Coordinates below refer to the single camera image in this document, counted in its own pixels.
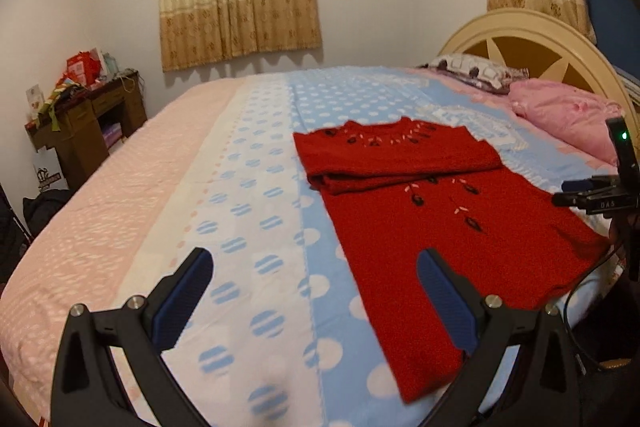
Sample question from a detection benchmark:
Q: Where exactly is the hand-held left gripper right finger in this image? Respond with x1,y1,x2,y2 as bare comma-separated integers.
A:
416,248,581,427

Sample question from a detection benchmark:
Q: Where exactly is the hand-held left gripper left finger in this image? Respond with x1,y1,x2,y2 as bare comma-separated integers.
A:
50,247,216,427

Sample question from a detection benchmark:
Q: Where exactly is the black bag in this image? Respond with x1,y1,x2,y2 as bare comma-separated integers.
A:
22,189,71,234

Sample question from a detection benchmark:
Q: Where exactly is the white upright card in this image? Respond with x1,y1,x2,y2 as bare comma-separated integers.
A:
26,84,47,115

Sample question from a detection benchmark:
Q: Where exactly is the pink pillow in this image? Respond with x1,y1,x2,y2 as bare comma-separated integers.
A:
507,78,626,165

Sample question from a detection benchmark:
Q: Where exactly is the green yellow striped cloth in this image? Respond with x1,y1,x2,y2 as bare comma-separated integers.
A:
45,79,88,132

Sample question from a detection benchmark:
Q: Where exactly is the red gift bag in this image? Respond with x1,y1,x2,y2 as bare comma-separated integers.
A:
65,51,103,85

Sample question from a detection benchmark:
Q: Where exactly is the polka dot bed blanket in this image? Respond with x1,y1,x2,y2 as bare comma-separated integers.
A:
0,66,626,427

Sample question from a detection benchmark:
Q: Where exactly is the red knitted sweater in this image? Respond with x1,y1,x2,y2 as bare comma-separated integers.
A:
292,117,612,404

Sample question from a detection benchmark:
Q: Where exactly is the brown wooden desk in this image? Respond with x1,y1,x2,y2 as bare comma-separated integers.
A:
25,72,148,190

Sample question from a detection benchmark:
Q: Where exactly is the patterned pillow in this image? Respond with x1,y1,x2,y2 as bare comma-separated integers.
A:
429,53,531,95

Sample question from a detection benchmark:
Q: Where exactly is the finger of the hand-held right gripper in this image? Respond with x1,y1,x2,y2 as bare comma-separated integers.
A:
552,191,593,208
561,177,602,194

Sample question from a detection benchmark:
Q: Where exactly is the black cable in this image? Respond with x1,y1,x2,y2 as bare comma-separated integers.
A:
564,237,626,370

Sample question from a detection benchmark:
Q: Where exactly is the cream wooden bed headboard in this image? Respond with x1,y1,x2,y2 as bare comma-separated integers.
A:
442,8,640,145

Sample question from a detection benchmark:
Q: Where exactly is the white printed paper bag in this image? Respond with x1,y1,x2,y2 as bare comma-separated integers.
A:
32,152,63,194

